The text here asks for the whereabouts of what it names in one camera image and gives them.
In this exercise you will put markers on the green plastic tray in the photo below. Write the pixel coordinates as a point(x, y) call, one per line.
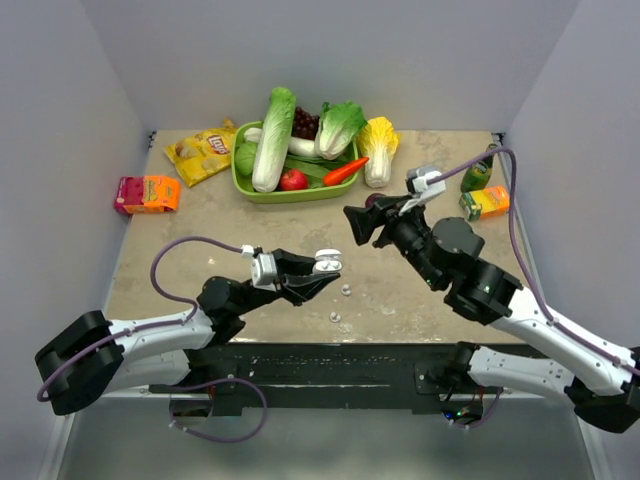
point(244, 186)

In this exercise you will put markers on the green lettuce head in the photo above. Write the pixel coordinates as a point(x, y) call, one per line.
point(339, 125)

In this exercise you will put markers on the yellow Lays chips bag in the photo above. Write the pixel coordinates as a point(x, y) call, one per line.
point(200, 156)

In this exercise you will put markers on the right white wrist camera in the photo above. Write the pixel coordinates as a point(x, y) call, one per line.
point(423, 184)

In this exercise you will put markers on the orange carrot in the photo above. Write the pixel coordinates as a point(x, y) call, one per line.
point(339, 175)

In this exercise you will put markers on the white radish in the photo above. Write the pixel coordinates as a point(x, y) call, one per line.
point(297, 146)

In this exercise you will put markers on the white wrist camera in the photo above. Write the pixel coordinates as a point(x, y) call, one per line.
point(423, 184)
point(264, 273)

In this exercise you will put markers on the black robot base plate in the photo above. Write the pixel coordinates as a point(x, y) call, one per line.
point(381, 376)

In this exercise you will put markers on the long napa cabbage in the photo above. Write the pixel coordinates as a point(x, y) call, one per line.
point(273, 144)

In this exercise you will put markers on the dark purple grapes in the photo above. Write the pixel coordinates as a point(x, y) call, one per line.
point(305, 125)

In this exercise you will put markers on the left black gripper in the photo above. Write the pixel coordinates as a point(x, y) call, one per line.
point(293, 283)

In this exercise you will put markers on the green round vegetable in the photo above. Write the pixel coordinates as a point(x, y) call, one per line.
point(245, 157)

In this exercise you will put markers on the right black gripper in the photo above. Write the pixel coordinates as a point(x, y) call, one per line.
point(363, 221)

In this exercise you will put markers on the green glass bottle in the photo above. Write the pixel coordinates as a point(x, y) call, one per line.
point(477, 176)

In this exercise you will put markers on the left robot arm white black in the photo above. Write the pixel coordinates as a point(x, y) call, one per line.
point(95, 355)

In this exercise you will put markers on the pink orange snack box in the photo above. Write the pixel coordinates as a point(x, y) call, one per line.
point(147, 194)

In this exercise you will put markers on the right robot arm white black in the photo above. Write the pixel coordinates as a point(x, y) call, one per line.
point(599, 378)

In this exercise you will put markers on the purple onion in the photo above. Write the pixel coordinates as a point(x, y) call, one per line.
point(370, 200)

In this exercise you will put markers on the white gold-rimmed charging case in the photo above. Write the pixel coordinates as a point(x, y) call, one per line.
point(328, 260)

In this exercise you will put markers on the red apple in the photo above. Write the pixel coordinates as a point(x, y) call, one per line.
point(293, 180)

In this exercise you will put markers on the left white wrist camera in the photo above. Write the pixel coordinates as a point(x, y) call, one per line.
point(264, 273)

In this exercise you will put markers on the orange green juice carton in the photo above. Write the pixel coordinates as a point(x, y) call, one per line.
point(486, 203)

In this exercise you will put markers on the yellow cabbage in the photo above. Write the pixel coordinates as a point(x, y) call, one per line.
point(378, 141)

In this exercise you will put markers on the green leafy vegetable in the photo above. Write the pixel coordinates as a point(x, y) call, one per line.
point(314, 169)

